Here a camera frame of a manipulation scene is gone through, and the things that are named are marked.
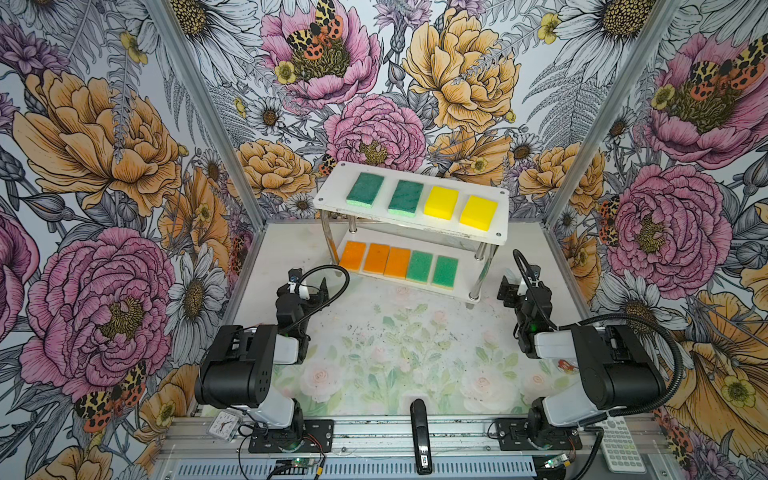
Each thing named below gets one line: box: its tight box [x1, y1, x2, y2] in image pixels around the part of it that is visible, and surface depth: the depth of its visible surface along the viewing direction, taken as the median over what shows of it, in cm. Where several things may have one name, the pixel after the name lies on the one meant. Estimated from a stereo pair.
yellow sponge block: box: [424, 186, 460, 220], surface depth 77 cm
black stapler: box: [410, 398, 433, 475], surface depth 72 cm
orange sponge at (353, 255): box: [340, 240, 366, 271], surface depth 104 cm
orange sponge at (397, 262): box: [384, 247, 411, 280], surface depth 102 cm
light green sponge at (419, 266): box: [406, 250, 433, 284], surface depth 100 cm
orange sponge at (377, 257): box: [364, 243, 390, 275], surface depth 104 cm
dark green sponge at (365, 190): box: [345, 172, 385, 208], surface depth 81 cm
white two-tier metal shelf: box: [313, 162, 509, 303], surface depth 82 cm
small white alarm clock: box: [207, 410, 244, 442], surface depth 76 cm
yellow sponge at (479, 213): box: [460, 195, 499, 232], surface depth 77 cm
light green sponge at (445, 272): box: [432, 255, 459, 291], surface depth 99 cm
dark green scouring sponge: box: [388, 179, 424, 218], surface depth 78 cm
